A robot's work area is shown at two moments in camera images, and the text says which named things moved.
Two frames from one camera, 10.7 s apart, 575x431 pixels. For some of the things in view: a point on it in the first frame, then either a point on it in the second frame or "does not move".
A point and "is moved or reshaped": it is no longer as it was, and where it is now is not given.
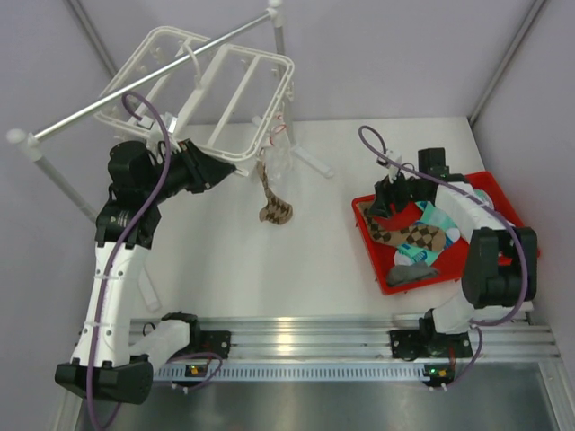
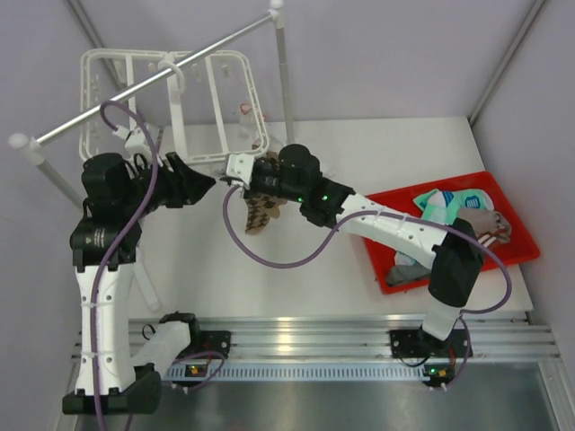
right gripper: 386,194 -> 252,187
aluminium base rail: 334,349 does not move
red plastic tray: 380,253 does not move
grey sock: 406,272 does not move
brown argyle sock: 427,236 is moved or reshaped
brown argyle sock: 276,211 -> 269,154
